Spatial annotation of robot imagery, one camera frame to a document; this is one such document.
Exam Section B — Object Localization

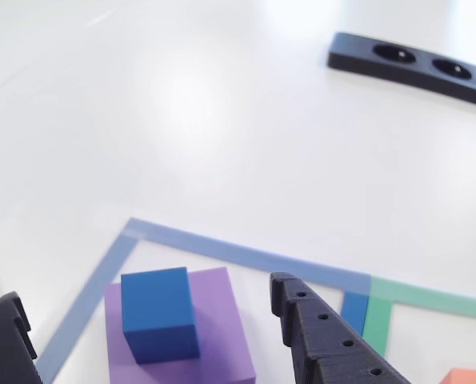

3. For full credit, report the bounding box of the purple block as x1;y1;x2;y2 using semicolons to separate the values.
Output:
104;266;258;384

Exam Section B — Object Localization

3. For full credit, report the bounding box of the orange cube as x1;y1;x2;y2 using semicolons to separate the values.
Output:
437;367;476;384

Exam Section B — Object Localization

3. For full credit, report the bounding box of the small blue cube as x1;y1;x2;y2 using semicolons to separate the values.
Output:
120;266;202;366

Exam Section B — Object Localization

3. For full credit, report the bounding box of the black power strip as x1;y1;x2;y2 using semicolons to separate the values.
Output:
327;31;476;111

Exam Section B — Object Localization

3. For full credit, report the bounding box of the green square frame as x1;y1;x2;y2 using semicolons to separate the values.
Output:
361;275;476;357

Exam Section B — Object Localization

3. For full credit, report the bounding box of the blue square frame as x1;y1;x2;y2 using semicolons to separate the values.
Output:
35;217;373;384

